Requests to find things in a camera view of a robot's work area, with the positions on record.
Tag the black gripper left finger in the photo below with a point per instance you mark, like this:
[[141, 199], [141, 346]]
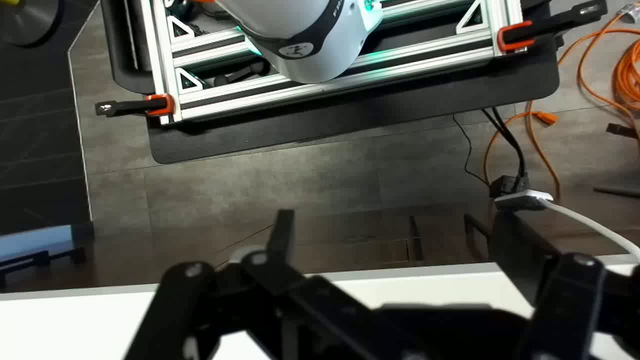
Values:
[[267, 301]]

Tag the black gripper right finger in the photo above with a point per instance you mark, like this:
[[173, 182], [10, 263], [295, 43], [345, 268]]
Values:
[[581, 307]]

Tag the black floor mat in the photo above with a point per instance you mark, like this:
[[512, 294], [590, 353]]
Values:
[[332, 131]]

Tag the blue flat box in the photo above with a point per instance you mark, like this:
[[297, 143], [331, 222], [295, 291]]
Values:
[[32, 240]]

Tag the grey round disc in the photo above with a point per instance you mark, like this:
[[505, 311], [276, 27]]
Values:
[[22, 18]]

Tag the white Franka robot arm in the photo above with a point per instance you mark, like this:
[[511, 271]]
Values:
[[301, 32]]

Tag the orange black bar clamp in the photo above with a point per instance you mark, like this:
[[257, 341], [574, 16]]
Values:
[[161, 105], [516, 36]]

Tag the aluminium profile robot stand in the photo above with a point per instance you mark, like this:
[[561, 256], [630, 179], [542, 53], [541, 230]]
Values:
[[427, 57]]

